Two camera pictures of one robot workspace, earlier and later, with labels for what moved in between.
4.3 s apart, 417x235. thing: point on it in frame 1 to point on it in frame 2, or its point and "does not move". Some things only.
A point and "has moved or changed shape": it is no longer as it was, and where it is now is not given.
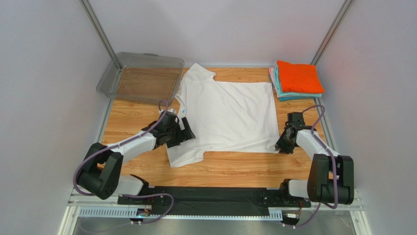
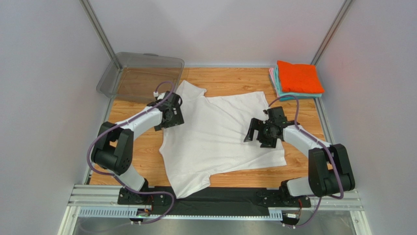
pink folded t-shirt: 272,74 does not move
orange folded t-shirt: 299,78 does not move
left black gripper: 184,134 to 177,119
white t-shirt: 224,117 has moved or changed shape
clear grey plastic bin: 145,77 does not move
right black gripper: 284,141 to 260,129
